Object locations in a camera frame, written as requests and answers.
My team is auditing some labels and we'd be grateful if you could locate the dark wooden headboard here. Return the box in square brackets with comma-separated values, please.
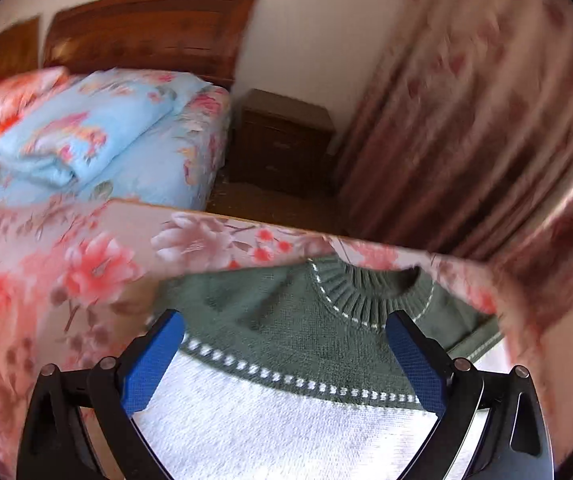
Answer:
[42, 0, 256, 89]

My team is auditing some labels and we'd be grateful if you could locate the dark wooden nightstand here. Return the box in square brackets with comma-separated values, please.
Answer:
[226, 89, 335, 196]

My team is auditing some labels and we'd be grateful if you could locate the pink floral bed sheet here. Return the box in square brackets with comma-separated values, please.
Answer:
[0, 200, 518, 479]

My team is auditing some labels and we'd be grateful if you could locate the small wooden headboard panel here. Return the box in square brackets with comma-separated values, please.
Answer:
[0, 16, 40, 79]

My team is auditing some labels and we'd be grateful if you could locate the light blue folded quilt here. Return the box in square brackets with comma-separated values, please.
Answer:
[0, 68, 209, 188]

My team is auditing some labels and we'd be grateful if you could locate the light blue floral bedspread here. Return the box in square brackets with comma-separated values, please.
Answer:
[0, 86, 231, 210]

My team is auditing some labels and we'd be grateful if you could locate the green and white knit sweater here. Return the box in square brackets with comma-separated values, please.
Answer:
[134, 256, 505, 479]

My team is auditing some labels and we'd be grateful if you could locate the pink floral curtain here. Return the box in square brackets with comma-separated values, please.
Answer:
[337, 0, 573, 330]

